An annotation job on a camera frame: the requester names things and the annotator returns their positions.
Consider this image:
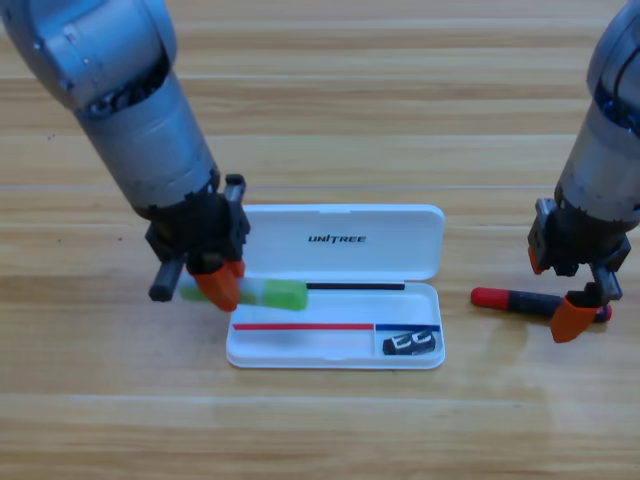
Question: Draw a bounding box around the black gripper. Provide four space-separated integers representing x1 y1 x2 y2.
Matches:
144 173 251 312
527 197 631 344

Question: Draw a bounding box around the red and black marker pen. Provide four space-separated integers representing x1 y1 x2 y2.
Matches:
470 287 613 325

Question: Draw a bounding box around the green and white highlighter pen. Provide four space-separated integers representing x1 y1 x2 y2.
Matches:
178 277 309 312

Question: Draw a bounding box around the black eraser with white print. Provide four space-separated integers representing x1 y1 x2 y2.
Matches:
382 331 434 357

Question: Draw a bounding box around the white Unitree pencil case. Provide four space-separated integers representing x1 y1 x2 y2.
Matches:
225 203 446 371

